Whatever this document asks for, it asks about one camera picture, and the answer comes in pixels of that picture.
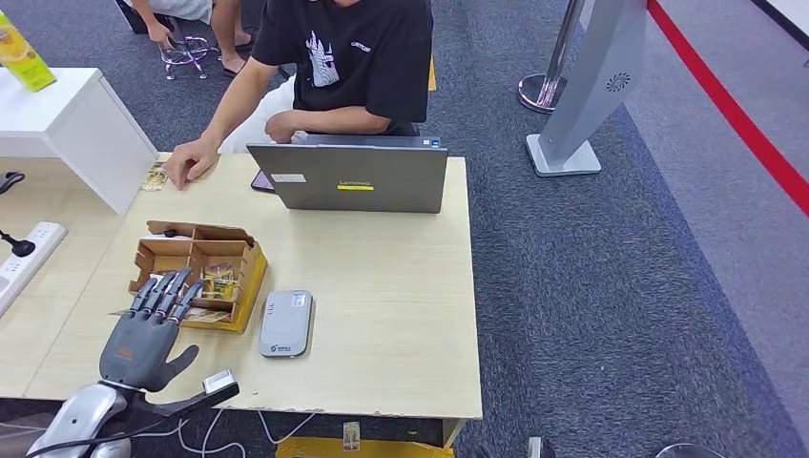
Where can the white card stack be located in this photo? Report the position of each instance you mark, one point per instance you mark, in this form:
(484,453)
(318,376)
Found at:
(155,237)

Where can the chrome stool base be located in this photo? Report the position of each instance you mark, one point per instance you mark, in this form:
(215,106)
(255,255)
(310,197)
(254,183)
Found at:
(186,54)

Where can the patterned card stack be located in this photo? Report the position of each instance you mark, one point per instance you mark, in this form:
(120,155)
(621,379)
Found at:
(220,283)

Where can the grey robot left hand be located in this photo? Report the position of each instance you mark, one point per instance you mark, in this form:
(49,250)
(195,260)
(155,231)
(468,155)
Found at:
(136,347)

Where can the silver kiosk stand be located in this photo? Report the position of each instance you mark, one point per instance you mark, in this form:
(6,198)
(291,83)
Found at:
(586,82)

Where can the grey laptop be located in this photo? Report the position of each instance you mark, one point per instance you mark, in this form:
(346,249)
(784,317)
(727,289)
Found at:
(351,180)

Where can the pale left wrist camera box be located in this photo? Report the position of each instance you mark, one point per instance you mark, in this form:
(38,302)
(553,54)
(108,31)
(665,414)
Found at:
(219,381)

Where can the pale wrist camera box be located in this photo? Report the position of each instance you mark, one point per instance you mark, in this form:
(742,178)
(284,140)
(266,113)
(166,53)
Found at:
(219,381)
(535,449)

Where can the black power plug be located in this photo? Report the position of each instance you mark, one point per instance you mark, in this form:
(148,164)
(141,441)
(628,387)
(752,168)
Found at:
(23,248)

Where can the white cabinet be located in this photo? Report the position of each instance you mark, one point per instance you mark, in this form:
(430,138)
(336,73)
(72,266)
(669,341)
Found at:
(63,107)

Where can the person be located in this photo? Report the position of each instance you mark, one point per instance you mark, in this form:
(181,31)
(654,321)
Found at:
(354,69)
(183,7)

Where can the person's right forearm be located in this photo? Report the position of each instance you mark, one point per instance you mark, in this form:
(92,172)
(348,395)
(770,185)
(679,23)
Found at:
(240,104)

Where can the green yellow juice carton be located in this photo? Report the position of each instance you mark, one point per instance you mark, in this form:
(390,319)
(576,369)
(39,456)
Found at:
(22,54)

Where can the black smartphone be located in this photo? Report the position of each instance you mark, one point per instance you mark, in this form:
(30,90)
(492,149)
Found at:
(261,181)

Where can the person's right hand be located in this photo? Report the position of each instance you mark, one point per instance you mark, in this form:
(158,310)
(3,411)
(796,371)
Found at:
(193,161)

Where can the person's hand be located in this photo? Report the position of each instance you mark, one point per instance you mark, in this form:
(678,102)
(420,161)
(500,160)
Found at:
(159,35)

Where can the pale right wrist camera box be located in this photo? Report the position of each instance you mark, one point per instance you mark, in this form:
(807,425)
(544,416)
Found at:
(535,449)

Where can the person's left hand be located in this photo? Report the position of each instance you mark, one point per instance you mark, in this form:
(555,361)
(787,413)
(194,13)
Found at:
(282,126)

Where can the chrome stanchion post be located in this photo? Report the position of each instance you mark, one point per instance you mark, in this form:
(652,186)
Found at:
(555,69)

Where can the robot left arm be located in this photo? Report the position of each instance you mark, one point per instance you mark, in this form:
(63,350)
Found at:
(79,417)

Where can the grey card reader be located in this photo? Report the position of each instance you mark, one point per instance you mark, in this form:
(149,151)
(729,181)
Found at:
(286,323)

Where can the cardboard card organizer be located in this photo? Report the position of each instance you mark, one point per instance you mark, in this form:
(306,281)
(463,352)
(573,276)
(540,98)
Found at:
(249,291)

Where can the person's left forearm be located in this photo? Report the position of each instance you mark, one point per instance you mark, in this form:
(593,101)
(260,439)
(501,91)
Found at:
(341,121)

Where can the white power strip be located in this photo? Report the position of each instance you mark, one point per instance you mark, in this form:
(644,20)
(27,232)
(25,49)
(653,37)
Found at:
(31,256)

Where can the small black object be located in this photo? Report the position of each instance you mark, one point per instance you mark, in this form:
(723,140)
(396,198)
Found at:
(169,233)

